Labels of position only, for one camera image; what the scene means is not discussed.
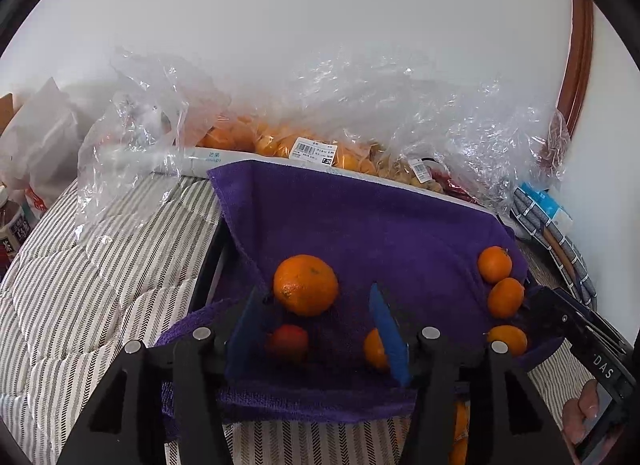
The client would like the dark drink bottle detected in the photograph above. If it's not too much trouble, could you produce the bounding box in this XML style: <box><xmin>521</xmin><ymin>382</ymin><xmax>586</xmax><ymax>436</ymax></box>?
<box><xmin>0</xmin><ymin>185</ymin><xmax>31</xmax><ymax>266</ymax></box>

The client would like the purple towel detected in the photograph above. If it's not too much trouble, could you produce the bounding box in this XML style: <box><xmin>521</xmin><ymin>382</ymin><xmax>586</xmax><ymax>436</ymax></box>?
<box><xmin>155</xmin><ymin>161</ymin><xmax>566</xmax><ymax>441</ymax></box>

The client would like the large orange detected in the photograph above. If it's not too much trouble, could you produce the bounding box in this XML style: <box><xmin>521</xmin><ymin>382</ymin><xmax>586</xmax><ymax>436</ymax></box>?
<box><xmin>273</xmin><ymin>254</ymin><xmax>340</xmax><ymax>317</ymax></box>

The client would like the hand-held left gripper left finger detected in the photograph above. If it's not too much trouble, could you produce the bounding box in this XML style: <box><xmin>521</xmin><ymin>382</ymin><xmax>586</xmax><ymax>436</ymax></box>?
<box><xmin>57</xmin><ymin>287</ymin><xmax>273</xmax><ymax>465</ymax></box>

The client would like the brown wooden door frame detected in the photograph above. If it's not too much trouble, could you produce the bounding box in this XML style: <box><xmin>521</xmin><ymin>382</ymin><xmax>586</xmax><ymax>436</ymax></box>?
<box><xmin>555</xmin><ymin>0</ymin><xmax>595</xmax><ymax>133</ymax></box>

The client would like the clear bag of oranges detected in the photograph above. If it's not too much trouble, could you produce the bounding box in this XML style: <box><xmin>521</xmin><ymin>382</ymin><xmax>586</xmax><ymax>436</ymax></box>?
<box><xmin>197</xmin><ymin>112</ymin><xmax>386</xmax><ymax>173</ymax></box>

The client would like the empty clear plastic bag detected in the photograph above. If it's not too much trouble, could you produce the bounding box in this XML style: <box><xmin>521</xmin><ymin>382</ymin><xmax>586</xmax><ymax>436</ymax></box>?
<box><xmin>75</xmin><ymin>46</ymin><xmax>223</xmax><ymax>241</ymax></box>

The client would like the small red fruit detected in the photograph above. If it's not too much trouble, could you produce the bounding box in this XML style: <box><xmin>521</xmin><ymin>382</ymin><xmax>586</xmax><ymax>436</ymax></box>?
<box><xmin>266</xmin><ymin>324</ymin><xmax>309</xmax><ymax>363</ymax></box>

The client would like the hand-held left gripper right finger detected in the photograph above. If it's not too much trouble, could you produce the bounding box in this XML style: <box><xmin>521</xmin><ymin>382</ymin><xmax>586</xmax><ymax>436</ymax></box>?
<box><xmin>368</xmin><ymin>283</ymin><xmax>566</xmax><ymax>465</ymax></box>

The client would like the clear bag of red fruits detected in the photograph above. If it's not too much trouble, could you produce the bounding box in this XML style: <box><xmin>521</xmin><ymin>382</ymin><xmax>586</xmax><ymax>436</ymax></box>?
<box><xmin>440</xmin><ymin>170</ymin><xmax>481</xmax><ymax>203</ymax></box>

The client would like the blue tissue pack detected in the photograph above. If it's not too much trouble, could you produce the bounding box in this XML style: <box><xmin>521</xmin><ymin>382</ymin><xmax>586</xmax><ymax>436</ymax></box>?
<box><xmin>520</xmin><ymin>182</ymin><xmax>573</xmax><ymax>233</ymax></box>

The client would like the striped grey quilt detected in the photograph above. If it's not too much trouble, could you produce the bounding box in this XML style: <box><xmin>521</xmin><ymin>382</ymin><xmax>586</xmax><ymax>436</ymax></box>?
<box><xmin>0</xmin><ymin>175</ymin><xmax>596</xmax><ymax>465</ymax></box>

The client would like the crumpled clear plastic bag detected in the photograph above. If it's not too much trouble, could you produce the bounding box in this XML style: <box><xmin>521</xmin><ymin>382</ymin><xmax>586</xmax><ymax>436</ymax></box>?
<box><xmin>280</xmin><ymin>45</ymin><xmax>573</xmax><ymax>206</ymax></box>

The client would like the oval orange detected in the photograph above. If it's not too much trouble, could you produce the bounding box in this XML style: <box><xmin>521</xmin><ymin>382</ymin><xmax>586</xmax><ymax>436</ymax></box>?
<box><xmin>486</xmin><ymin>325</ymin><xmax>528</xmax><ymax>357</ymax></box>

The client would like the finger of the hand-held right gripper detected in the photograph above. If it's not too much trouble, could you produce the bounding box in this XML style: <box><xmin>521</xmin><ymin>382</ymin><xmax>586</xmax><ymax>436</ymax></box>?
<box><xmin>520</xmin><ymin>287</ymin><xmax>544</xmax><ymax>333</ymax></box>

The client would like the blue checked cloth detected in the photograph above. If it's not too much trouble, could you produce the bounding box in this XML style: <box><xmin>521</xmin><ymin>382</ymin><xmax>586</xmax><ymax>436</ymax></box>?
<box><xmin>510</xmin><ymin>185</ymin><xmax>598</xmax><ymax>311</ymax></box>

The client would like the person's right hand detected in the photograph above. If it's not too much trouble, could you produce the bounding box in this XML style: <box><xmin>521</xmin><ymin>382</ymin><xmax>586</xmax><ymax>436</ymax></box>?
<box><xmin>561</xmin><ymin>380</ymin><xmax>601</xmax><ymax>446</ymax></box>

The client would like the white plastic bag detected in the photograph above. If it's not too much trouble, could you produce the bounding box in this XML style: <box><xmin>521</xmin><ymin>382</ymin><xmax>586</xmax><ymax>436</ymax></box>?
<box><xmin>0</xmin><ymin>77</ymin><xmax>83</xmax><ymax>213</ymax></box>

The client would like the clear bag of tan fruits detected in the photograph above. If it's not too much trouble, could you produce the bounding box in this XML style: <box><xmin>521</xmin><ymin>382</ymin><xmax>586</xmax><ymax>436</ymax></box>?
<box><xmin>375</xmin><ymin>142</ymin><xmax>446</xmax><ymax>194</ymax></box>

